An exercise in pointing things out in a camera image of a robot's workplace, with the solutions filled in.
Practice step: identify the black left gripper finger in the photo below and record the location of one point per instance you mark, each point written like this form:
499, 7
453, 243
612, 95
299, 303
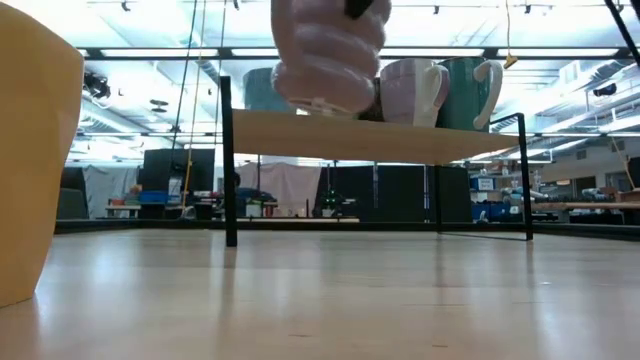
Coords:
357, 7

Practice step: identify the ribbed lilac ceramic mug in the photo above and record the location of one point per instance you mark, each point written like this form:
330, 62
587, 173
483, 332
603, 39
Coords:
325, 60

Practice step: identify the lilac and white mug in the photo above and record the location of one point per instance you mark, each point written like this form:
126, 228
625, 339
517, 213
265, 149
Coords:
410, 95

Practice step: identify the teal blue ceramic mug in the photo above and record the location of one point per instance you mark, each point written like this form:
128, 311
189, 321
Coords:
260, 90

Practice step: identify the black room partition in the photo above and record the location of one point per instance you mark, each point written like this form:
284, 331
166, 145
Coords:
400, 192

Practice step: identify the white cloth cover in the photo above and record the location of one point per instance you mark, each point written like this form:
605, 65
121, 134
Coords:
290, 185

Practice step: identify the blue storage bins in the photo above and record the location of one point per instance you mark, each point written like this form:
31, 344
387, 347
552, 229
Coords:
492, 211

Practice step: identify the black metal strut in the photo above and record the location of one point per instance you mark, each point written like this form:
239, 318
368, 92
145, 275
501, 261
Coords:
623, 30

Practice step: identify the black ceiling device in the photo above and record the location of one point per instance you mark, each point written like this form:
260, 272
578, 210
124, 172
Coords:
95, 85

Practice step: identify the blue plastic box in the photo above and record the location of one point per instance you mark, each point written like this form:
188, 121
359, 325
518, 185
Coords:
152, 197

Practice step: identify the wooden background table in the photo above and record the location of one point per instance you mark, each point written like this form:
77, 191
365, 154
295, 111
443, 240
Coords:
585, 205

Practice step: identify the gray cloth cover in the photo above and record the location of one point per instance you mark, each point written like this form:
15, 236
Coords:
105, 190

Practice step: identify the yellow ceramic mug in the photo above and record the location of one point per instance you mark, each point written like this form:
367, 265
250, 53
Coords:
30, 150

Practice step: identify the wooden shelf black metal frame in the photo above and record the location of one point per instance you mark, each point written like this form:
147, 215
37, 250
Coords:
350, 135

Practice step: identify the black table edge rail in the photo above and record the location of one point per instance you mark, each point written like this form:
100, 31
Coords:
150, 226

